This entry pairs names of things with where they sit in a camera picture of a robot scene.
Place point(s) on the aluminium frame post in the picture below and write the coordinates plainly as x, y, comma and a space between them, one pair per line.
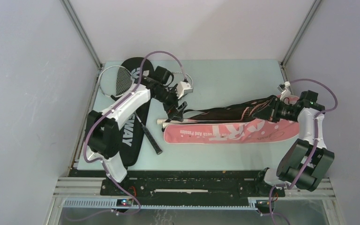
301, 31
74, 18

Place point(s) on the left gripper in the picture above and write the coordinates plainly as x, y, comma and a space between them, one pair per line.
175, 112

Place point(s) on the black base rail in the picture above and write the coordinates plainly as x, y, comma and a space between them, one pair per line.
183, 188

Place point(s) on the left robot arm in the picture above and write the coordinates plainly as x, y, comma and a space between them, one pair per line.
103, 139

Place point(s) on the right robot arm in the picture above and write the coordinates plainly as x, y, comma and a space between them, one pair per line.
308, 159

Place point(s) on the pink sport racket bag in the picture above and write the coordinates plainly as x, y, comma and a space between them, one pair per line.
230, 125

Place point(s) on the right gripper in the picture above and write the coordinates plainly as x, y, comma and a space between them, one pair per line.
267, 112

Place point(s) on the black racket bag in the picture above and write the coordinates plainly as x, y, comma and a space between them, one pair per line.
132, 132

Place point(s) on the white racket under pink bag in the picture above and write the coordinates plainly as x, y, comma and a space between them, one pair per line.
189, 78

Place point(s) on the right aluminium frame post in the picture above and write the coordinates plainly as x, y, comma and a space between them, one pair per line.
301, 31

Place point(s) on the left aluminium frame post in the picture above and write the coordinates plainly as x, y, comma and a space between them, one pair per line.
74, 18

